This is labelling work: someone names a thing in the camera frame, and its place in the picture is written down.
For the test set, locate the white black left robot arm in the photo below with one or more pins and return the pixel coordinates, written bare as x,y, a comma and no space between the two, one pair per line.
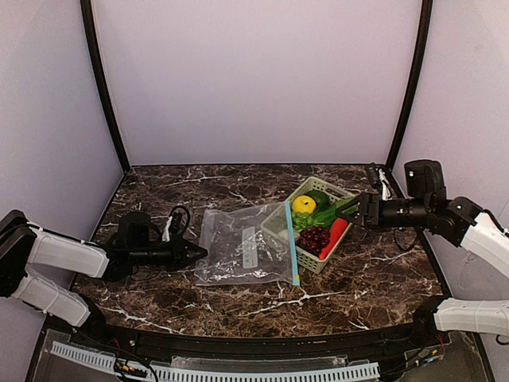
25,245

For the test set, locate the dark green toy avocado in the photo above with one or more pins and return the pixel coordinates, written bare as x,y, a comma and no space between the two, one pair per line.
321,198

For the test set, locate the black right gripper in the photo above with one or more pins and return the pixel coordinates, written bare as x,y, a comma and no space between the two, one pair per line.
366,209

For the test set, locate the green toy leafy vegetable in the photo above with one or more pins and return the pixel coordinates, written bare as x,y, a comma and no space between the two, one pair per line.
326,218

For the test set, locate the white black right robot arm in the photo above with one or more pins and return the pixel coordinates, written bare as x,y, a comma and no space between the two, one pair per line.
461,222

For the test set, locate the green toy grapes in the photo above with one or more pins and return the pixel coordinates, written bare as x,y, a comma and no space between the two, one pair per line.
301,221

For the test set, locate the dark red toy grapes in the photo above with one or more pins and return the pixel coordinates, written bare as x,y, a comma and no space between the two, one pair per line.
314,240

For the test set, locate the red toy chili pepper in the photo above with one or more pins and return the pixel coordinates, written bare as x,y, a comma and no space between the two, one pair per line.
336,231

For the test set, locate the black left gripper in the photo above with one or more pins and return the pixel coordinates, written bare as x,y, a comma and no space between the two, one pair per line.
176,253

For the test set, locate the black frame right post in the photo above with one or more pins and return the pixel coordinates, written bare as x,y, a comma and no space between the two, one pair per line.
412,83

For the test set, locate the black frame post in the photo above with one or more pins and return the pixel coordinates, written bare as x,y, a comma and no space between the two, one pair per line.
412,83
101,83

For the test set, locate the black front frame rail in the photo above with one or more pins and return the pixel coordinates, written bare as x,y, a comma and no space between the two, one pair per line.
374,344

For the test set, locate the yellow toy lemon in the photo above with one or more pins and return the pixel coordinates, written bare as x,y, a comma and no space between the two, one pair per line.
304,204

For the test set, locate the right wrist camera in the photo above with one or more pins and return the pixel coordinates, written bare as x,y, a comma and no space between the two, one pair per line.
378,180

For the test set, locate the white slotted cable duct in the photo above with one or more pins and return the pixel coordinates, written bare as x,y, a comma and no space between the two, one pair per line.
201,369

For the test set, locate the black frame left post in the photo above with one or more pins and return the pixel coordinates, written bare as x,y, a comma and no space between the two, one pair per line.
101,83

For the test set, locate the clear zip top bag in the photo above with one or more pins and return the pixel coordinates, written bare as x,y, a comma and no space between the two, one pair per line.
241,253

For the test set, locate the pale green plastic basket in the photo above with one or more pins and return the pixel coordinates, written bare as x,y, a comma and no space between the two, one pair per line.
278,219

